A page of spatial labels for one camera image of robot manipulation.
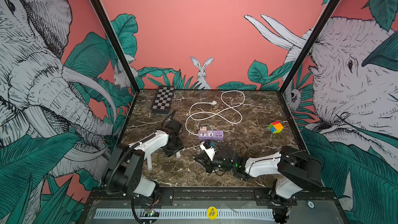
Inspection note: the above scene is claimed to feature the pale pink electric toothbrush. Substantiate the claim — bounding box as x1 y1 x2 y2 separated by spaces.
146 155 152 171

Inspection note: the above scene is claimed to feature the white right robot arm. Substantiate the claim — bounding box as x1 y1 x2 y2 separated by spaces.
194 142 322 199

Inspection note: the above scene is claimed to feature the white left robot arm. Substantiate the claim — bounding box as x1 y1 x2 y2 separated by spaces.
102 120 184 201

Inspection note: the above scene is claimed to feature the black white chessboard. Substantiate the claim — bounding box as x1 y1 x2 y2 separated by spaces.
151 86 175 114

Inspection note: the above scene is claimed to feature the purple power strip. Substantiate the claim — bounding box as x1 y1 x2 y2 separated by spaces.
198 130 224 141

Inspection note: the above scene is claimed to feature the yellow round sticker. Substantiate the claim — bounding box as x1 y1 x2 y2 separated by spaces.
207 206 218 220

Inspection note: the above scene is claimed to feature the colourful puzzle cube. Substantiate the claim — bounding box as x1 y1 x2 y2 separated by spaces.
268 121 284 134

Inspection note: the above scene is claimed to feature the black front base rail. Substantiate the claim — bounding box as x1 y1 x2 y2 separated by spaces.
86 187 291 208

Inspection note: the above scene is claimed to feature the white power strip cord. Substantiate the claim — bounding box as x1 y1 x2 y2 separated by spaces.
185 90 246 136

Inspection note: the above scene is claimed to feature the white ribbed cable duct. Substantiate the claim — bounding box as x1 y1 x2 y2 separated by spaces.
94 208 274 220

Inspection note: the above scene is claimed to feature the black left frame post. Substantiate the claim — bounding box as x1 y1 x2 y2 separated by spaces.
90 0 140 93

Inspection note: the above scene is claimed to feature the black frame post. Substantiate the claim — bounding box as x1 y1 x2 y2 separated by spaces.
90 0 140 93
278 0 341 95

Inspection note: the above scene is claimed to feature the black right frame post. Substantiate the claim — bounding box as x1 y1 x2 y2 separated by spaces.
278 0 341 95

